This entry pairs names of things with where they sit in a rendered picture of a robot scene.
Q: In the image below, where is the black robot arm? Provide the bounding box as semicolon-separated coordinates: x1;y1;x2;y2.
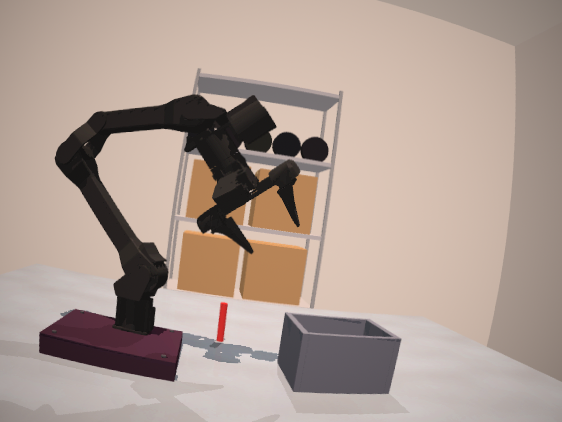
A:
55;94;277;335

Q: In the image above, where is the red peg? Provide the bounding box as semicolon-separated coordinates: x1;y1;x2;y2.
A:
216;303;228;342

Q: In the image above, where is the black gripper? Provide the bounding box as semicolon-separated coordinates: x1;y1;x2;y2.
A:
197;151;301;254

